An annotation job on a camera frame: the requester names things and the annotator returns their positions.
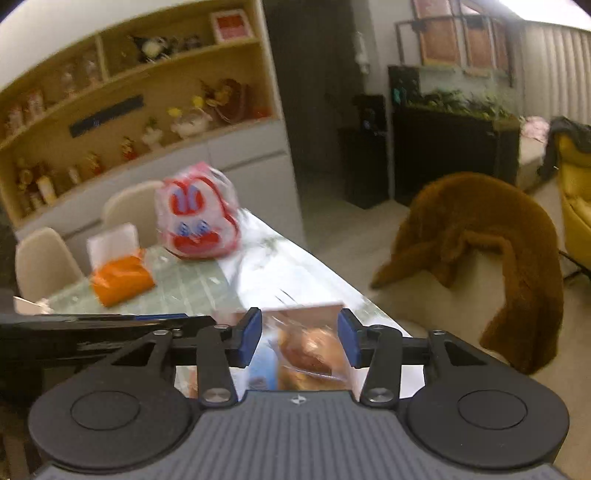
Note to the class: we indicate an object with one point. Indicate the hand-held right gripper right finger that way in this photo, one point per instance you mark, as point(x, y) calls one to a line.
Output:
point(347, 337)

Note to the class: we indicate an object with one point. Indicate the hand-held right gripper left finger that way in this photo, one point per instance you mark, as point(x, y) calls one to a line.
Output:
point(251, 337)

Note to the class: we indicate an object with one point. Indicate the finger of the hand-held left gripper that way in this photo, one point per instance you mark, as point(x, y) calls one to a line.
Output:
point(161, 319)

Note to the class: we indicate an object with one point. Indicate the clear round bun packet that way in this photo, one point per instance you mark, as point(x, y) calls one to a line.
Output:
point(309, 355)

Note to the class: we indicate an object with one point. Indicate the pink cardboard box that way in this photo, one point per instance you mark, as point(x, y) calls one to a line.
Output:
point(300, 311)

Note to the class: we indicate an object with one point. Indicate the orange tissue box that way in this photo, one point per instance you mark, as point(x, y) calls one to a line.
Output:
point(122, 279)

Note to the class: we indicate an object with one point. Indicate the green checked tablecloth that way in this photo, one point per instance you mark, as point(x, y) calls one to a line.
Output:
point(277, 272)

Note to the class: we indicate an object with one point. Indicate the beige chair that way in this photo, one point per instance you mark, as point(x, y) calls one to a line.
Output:
point(129, 212)
point(44, 263)

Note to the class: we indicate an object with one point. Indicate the white tissue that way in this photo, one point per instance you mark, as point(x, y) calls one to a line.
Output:
point(113, 244)

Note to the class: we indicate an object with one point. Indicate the white red rabbit-face bag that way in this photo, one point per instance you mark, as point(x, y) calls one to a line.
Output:
point(198, 212)

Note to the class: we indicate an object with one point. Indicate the red figurine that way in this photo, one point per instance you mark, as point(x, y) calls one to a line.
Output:
point(129, 148)
point(93, 165)

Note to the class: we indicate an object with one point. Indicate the white vase with plant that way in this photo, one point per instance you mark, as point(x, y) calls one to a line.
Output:
point(151, 134)

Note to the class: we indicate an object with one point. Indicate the black water dispenser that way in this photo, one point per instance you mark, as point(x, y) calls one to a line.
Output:
point(364, 152)

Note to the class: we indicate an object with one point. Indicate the black tank cabinet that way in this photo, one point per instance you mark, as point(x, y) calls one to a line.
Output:
point(443, 157)

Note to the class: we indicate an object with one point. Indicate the black digital clock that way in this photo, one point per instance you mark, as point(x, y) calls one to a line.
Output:
point(106, 115)

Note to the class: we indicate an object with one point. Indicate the lion plush toy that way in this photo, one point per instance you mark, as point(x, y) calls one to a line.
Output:
point(228, 99)

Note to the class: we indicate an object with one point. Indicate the wooden shelf unit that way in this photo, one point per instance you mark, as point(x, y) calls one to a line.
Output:
point(184, 83)

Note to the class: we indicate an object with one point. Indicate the yellow armchair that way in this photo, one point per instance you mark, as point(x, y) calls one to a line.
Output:
point(577, 198)

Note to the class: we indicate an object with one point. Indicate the glass fish tank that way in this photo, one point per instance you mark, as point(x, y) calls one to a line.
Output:
point(452, 87)

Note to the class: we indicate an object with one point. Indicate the black plush toy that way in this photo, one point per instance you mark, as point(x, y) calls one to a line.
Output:
point(152, 48)

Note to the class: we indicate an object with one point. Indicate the dark patterned garment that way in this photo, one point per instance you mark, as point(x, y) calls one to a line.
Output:
point(561, 138)

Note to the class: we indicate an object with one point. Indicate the red framed picture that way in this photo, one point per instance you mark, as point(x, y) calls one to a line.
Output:
point(232, 25)

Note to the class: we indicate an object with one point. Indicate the white pleated curtain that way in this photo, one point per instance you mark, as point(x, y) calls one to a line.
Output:
point(554, 64)

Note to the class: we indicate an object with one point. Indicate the white wall fixture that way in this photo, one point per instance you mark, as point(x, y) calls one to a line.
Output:
point(363, 50)

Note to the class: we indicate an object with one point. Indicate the black framed wall panels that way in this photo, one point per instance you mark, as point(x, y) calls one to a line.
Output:
point(461, 32)

